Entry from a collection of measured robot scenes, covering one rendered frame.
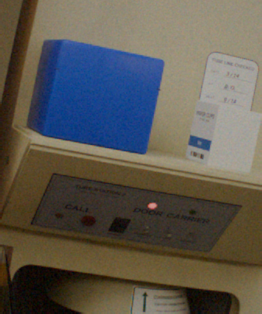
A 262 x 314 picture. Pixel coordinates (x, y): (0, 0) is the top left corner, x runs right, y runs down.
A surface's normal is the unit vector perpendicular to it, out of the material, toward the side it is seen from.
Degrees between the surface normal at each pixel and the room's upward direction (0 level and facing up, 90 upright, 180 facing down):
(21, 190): 135
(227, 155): 90
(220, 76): 90
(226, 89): 90
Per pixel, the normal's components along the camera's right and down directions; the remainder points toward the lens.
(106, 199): 0.04, 0.77
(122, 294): 0.11, -0.34
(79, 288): -0.47, -0.47
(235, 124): 0.38, 0.13
